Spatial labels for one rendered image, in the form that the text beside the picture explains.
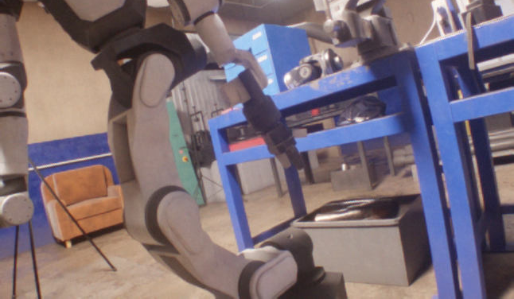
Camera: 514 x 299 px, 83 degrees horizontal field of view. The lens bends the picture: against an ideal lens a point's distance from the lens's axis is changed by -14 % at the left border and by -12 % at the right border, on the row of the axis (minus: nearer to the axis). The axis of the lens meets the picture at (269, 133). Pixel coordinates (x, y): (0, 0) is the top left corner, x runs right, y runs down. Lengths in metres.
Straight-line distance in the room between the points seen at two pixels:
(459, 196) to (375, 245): 0.46
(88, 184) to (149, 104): 3.93
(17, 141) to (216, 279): 0.58
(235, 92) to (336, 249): 0.90
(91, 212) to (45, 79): 2.04
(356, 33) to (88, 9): 0.69
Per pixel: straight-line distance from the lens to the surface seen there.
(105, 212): 4.39
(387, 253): 1.41
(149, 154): 0.81
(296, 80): 1.47
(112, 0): 0.84
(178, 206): 0.78
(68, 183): 4.63
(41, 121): 5.12
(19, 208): 0.81
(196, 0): 0.88
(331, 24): 0.94
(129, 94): 0.85
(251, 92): 0.84
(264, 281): 0.98
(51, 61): 5.38
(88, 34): 0.85
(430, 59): 1.06
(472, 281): 1.20
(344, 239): 1.47
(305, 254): 1.18
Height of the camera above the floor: 0.68
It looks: 1 degrees up
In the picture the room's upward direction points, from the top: 13 degrees counter-clockwise
